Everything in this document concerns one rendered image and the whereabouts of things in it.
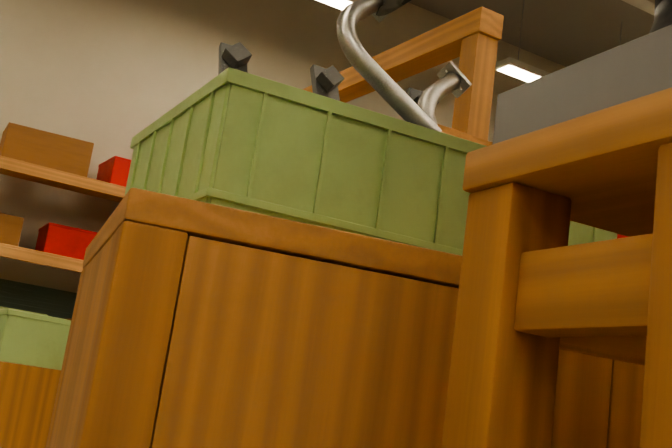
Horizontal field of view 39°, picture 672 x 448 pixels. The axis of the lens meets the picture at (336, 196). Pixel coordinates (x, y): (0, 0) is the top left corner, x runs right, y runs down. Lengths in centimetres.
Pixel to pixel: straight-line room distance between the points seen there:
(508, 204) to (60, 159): 627
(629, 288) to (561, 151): 14
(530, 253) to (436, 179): 40
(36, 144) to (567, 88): 631
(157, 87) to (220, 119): 684
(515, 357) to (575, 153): 19
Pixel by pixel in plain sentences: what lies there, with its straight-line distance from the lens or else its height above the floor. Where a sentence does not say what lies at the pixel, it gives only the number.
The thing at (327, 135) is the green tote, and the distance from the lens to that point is 115.
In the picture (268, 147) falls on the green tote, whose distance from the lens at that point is 112.
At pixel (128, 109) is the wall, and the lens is 782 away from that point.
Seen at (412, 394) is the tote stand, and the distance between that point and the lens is 109.
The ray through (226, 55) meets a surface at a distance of 150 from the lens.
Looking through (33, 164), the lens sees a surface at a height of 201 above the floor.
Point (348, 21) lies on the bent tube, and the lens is 146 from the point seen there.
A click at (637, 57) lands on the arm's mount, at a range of 79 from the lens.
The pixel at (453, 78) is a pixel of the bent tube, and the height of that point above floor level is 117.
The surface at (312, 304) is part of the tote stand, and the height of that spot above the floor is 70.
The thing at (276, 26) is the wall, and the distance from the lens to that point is 857.
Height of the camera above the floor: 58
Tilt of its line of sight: 13 degrees up
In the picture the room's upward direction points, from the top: 8 degrees clockwise
